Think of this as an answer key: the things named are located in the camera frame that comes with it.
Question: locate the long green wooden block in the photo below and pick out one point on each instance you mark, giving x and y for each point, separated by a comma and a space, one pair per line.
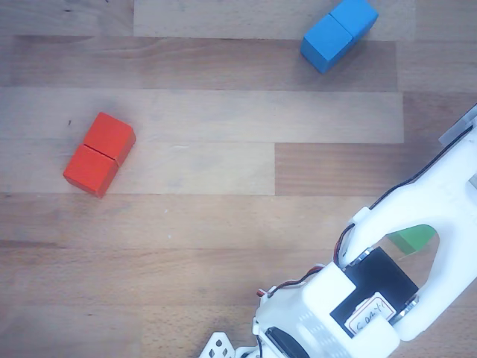
413, 238

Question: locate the long blue wooden block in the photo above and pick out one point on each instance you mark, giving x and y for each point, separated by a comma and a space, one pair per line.
335, 33

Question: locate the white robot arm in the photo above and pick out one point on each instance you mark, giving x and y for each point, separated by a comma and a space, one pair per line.
428, 201

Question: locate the long red wooden block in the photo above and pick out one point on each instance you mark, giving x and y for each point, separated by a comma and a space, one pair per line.
98, 156

